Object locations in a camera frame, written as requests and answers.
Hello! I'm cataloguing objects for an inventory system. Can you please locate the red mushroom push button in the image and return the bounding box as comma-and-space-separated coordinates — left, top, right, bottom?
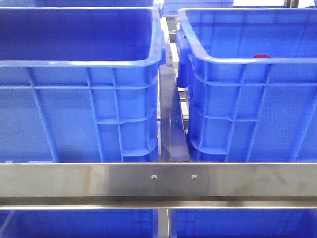
253, 54, 271, 59

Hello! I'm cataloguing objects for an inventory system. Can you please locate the steel shelf centre divider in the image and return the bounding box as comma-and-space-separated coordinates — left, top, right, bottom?
159, 17, 190, 162

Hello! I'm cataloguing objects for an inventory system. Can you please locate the blue crate front left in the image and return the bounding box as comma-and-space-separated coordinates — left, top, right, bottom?
0, 7, 165, 163

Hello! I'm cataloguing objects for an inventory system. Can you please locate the blue crate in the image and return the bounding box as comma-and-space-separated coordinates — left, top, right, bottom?
0, 7, 165, 163
0, 209, 159, 238
176, 8, 317, 162
162, 0, 234, 16
171, 209, 317, 238
0, 0, 162, 9

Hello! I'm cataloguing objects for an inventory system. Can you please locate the blue crate front right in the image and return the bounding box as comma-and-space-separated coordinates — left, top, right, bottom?
176, 8, 317, 162

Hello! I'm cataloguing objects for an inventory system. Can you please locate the blue crate lower right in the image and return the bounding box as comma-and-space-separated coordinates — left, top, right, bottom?
171, 209, 317, 238

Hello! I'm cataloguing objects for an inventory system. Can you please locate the blue crate rear right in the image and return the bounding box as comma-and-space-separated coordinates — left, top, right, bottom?
162, 0, 234, 16

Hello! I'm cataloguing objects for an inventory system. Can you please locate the blue crate lower left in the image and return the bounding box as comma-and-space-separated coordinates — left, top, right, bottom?
0, 209, 159, 238

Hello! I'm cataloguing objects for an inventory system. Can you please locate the blue crate rear left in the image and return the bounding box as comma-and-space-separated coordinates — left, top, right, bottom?
0, 0, 162, 9

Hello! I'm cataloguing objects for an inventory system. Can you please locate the steel shelf front rail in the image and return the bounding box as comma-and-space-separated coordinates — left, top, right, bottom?
0, 162, 317, 210

